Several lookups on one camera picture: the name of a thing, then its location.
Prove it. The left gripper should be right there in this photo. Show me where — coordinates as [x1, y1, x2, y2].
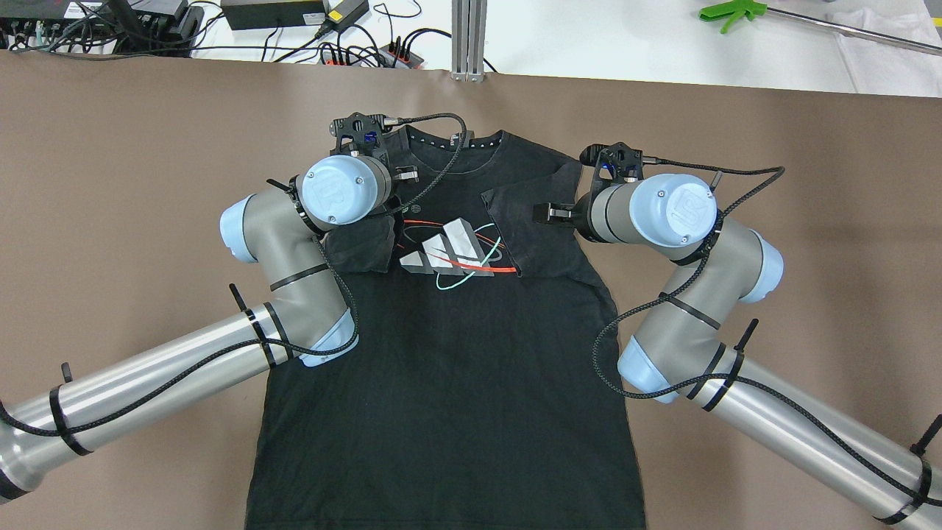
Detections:
[372, 151, 419, 202]

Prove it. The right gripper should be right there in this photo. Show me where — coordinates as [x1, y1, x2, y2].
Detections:
[533, 195, 598, 239]

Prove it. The black printed t-shirt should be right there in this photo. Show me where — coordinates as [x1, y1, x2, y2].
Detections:
[245, 127, 646, 529]

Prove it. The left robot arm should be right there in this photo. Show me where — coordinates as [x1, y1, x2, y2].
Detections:
[2, 151, 418, 503]

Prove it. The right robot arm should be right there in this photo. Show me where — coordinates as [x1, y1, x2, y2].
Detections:
[533, 174, 941, 529]

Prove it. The red black power strip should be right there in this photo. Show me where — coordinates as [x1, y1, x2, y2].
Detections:
[315, 43, 426, 69]

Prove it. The black power adapter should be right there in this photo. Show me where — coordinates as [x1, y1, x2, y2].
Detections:
[219, 1, 327, 30]

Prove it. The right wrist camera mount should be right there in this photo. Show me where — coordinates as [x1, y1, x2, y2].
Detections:
[578, 142, 645, 185]

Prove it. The aluminium frame post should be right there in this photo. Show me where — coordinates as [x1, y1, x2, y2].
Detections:
[450, 0, 487, 82]

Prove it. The green handled grabber tool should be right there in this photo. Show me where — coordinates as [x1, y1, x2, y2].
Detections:
[698, 1, 941, 57]

